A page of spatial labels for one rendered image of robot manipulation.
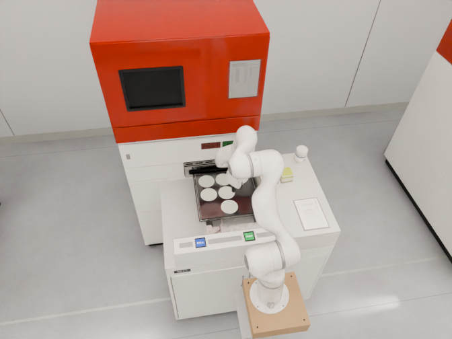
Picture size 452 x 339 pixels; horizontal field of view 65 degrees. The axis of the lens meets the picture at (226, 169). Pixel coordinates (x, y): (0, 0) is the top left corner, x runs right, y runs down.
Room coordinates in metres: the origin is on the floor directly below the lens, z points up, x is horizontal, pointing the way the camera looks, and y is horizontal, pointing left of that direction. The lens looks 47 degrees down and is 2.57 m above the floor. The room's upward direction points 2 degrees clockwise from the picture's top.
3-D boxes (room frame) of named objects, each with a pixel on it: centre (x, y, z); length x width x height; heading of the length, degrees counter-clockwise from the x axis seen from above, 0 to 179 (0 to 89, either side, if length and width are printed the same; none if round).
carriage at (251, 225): (1.11, -0.08, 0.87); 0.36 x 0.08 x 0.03; 101
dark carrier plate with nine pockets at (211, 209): (1.36, -0.01, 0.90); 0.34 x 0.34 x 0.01; 11
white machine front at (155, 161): (1.55, 0.22, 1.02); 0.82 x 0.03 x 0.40; 101
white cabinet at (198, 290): (1.28, -0.11, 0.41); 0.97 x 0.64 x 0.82; 101
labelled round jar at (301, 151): (1.60, -0.47, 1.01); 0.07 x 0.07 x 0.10
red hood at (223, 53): (1.85, 0.28, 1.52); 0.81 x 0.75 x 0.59; 101
